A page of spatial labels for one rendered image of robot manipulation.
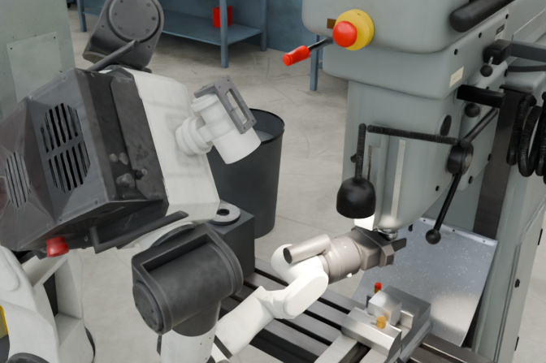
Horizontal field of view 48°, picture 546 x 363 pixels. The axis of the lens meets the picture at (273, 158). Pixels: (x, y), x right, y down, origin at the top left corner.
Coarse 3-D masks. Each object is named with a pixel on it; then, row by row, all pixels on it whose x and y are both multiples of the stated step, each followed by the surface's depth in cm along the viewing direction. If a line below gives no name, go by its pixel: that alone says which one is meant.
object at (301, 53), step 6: (318, 42) 108; (324, 42) 108; (330, 42) 110; (300, 48) 103; (306, 48) 103; (312, 48) 105; (318, 48) 107; (288, 54) 100; (294, 54) 101; (300, 54) 102; (306, 54) 103; (288, 60) 100; (294, 60) 101; (300, 60) 102
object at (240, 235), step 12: (228, 204) 169; (216, 216) 163; (228, 216) 163; (240, 216) 166; (252, 216) 166; (216, 228) 161; (228, 228) 161; (240, 228) 163; (252, 228) 167; (228, 240) 161; (240, 240) 165; (252, 240) 169; (240, 252) 167; (252, 252) 171; (240, 264) 168; (252, 264) 173
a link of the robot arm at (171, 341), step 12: (216, 324) 103; (168, 336) 102; (180, 336) 100; (204, 336) 101; (168, 348) 105; (180, 348) 102; (192, 348) 102; (204, 348) 105; (168, 360) 107; (180, 360) 105; (192, 360) 105; (204, 360) 108
